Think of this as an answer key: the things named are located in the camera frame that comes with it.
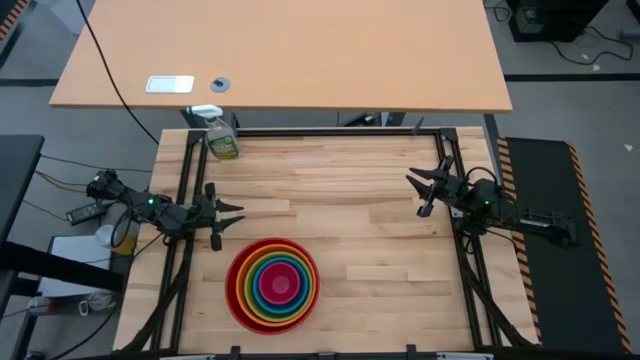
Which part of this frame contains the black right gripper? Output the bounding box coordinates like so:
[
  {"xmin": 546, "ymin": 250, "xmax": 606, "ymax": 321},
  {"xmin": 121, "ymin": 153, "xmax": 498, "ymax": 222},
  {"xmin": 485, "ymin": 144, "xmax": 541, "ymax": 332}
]
[{"xmin": 405, "ymin": 155, "xmax": 474, "ymax": 217}]

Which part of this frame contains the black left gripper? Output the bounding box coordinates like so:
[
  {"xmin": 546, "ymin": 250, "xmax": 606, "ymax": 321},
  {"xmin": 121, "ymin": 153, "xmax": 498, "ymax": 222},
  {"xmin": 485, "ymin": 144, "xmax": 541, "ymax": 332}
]
[{"xmin": 169, "ymin": 182, "xmax": 246, "ymax": 252}]

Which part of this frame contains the orange bowl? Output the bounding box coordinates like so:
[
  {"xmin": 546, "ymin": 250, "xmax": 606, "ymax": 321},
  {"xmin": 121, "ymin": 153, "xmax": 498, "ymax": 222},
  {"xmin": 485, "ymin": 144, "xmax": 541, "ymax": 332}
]
[{"xmin": 234, "ymin": 243, "xmax": 317, "ymax": 327}]

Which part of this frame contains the green bowl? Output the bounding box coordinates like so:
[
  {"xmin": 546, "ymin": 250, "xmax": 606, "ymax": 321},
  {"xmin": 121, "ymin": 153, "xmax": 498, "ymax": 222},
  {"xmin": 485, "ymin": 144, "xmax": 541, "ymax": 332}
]
[{"xmin": 242, "ymin": 248, "xmax": 314, "ymax": 321}]

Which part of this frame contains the teal bowl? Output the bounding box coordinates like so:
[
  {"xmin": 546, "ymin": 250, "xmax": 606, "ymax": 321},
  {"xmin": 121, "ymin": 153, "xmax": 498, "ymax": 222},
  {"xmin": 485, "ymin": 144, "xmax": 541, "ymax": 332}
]
[{"xmin": 251, "ymin": 254, "xmax": 309, "ymax": 316}]

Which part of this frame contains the small pink bowl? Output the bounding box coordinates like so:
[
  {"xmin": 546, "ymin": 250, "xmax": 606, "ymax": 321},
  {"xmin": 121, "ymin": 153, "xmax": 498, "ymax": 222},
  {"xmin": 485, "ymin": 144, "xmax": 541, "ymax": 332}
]
[{"xmin": 258, "ymin": 260, "xmax": 303, "ymax": 306}]

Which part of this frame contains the clear spray bottle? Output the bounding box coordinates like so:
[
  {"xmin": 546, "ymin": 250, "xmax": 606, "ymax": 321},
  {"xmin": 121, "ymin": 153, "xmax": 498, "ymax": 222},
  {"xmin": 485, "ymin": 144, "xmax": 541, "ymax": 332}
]
[{"xmin": 186, "ymin": 104, "xmax": 241, "ymax": 161}]

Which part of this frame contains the white capped yellow bottle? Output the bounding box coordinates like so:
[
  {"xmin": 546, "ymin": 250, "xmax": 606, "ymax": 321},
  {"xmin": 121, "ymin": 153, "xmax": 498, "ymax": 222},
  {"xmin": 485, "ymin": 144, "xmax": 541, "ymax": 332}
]
[{"xmin": 94, "ymin": 224, "xmax": 137, "ymax": 256}]

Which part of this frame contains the large red bowl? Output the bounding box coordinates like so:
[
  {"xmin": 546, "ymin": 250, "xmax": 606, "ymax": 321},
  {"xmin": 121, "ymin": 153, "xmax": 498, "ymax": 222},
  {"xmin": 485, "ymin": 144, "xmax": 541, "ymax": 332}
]
[{"xmin": 224, "ymin": 237, "xmax": 321, "ymax": 335}]

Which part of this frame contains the black power adapter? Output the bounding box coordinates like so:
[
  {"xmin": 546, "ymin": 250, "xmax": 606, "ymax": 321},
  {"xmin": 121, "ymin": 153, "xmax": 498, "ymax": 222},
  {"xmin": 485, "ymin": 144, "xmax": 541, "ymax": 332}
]
[{"xmin": 66, "ymin": 201, "xmax": 109, "ymax": 225}]

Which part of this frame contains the white box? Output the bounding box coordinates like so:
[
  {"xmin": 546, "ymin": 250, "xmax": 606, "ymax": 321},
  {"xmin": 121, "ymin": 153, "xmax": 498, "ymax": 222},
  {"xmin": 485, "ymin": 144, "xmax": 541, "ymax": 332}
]
[{"xmin": 38, "ymin": 234, "xmax": 126, "ymax": 299}]

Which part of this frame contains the black mat with hazard stripes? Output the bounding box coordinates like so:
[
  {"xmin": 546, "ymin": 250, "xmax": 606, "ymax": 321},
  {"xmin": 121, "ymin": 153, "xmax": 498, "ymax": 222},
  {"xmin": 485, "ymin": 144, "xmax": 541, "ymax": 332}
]
[{"xmin": 496, "ymin": 136, "xmax": 634, "ymax": 355}]

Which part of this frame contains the beige wooden table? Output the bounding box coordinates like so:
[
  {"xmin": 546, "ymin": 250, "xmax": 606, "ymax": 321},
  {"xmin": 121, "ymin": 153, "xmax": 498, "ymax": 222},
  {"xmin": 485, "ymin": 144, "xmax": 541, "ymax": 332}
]
[{"xmin": 48, "ymin": 0, "xmax": 514, "ymax": 114}]

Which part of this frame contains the black equipment box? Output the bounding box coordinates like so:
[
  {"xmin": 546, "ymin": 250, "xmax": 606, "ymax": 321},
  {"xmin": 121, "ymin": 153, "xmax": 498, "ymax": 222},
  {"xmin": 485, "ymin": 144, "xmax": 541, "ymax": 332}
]
[{"xmin": 507, "ymin": 0, "xmax": 609, "ymax": 44}]

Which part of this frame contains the white power strip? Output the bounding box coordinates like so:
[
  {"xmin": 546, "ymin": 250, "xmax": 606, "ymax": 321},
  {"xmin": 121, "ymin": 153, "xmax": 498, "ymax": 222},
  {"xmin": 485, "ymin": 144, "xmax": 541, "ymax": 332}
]
[{"xmin": 27, "ymin": 294, "xmax": 61, "ymax": 317}]

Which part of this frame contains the black desk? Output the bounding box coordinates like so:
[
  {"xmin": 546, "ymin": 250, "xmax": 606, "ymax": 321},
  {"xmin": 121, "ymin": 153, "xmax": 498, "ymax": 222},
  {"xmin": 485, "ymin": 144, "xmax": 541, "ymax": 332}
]
[{"xmin": 0, "ymin": 133, "xmax": 126, "ymax": 301}]

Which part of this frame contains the black aluminium table frame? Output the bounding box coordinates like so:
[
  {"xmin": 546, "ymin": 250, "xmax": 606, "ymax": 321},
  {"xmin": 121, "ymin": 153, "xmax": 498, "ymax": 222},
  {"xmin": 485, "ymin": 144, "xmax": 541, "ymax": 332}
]
[{"xmin": 119, "ymin": 127, "xmax": 539, "ymax": 360}]

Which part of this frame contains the long black cable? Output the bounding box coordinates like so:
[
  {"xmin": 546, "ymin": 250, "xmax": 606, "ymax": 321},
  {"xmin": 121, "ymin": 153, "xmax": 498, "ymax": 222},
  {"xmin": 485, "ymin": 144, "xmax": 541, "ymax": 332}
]
[{"xmin": 74, "ymin": 0, "xmax": 160, "ymax": 146}]

